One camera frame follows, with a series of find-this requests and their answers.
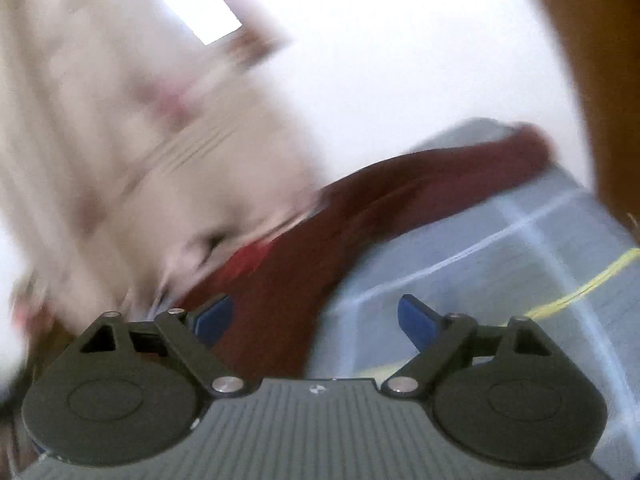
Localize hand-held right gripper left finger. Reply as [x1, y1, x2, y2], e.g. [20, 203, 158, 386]
[75, 295, 246, 398]

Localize dark red patterned garment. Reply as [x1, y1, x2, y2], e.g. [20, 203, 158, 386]
[125, 122, 557, 381]

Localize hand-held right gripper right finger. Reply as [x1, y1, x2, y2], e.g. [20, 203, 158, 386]
[380, 294, 556, 401]

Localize grey plaid bed sheet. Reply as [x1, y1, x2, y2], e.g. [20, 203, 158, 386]
[300, 117, 640, 480]

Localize brown wooden board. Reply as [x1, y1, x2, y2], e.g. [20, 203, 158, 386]
[517, 0, 640, 251]

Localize bright window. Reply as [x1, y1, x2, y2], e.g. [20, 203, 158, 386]
[142, 0, 244, 46]

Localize beige leaf print curtain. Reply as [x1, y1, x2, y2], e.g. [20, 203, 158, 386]
[0, 0, 326, 411]

